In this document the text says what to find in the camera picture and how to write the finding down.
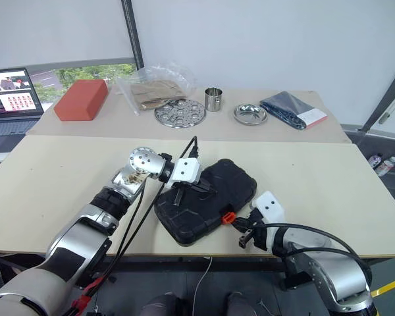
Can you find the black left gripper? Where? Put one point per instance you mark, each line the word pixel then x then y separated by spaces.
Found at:
pixel 191 187

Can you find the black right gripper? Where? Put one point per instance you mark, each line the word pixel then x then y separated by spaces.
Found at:
pixel 257 225

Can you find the black plastic tool case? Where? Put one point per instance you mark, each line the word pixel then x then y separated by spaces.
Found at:
pixel 224 184

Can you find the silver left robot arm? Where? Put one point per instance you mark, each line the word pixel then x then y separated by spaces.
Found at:
pixel 85 237

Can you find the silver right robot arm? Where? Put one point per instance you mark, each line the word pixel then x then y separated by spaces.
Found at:
pixel 332 273

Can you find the dark rounded shape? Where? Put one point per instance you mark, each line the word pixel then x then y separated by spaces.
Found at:
pixel 240 304
pixel 163 306

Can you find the round perforated steel plate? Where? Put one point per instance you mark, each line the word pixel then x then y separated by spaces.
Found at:
pixel 179 113

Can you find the stainless steel mug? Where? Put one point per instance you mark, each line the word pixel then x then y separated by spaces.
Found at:
pixel 212 100

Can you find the stainless steel bowl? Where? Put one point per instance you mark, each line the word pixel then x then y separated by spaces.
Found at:
pixel 250 114

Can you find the clear bag with brown paper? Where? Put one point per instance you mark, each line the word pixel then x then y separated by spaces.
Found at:
pixel 154 90

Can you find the dark blue packaged cloth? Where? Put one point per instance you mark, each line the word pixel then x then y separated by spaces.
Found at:
pixel 283 105

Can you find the red rectangular block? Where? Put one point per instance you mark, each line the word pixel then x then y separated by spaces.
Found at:
pixel 80 100

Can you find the plastic bottle purple label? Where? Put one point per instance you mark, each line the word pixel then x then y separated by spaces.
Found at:
pixel 375 161

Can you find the plastic bottle white cap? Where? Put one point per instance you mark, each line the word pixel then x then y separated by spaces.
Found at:
pixel 386 166

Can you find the black slanted stand leg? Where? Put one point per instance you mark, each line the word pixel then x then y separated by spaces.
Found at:
pixel 386 95

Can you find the open laptop computer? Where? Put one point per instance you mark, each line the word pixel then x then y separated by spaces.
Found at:
pixel 10 95

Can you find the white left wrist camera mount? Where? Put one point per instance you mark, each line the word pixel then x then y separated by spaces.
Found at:
pixel 186 169

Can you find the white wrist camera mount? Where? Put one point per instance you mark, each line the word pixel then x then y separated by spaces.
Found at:
pixel 186 169
pixel 268 205

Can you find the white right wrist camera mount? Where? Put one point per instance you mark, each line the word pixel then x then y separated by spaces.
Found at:
pixel 268 205

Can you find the black window frame post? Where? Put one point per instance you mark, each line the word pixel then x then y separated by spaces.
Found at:
pixel 133 33

